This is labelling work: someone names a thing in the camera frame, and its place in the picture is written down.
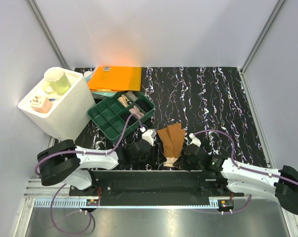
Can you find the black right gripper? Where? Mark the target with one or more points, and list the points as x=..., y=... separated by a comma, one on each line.
x=180, y=163

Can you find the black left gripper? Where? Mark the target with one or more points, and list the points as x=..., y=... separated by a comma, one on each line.
x=157, y=158

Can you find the brown boxer briefs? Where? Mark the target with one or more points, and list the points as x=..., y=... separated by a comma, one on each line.
x=172, y=138

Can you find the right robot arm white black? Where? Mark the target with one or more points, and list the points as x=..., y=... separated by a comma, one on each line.
x=223, y=176

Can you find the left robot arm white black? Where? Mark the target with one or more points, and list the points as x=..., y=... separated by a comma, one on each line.
x=68, y=163

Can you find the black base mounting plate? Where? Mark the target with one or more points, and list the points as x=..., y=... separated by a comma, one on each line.
x=148, y=181

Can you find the pink rolled sock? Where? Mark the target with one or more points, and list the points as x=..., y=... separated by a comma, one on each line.
x=135, y=110

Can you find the green divided organizer tray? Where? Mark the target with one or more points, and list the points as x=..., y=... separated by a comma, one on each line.
x=115, y=121

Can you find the beige rolled sock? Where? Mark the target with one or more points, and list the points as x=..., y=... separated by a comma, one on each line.
x=125, y=101

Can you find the grey rolled sock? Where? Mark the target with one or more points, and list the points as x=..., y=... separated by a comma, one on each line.
x=131, y=96

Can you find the orange and teal folders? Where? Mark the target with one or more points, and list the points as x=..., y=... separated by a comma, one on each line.
x=106, y=81

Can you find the white storage bin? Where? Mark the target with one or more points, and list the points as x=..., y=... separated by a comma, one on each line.
x=67, y=116

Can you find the pink box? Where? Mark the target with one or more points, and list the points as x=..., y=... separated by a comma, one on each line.
x=41, y=104

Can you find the yellow green cup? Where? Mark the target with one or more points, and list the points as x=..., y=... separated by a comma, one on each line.
x=56, y=81

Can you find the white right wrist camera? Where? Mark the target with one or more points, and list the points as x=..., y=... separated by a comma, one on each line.
x=194, y=140

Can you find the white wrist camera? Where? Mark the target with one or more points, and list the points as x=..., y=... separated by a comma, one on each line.
x=194, y=140
x=149, y=135

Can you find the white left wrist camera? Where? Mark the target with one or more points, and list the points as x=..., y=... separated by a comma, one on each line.
x=149, y=135

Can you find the aluminium front rail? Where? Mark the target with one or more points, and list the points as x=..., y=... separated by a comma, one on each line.
x=109, y=196

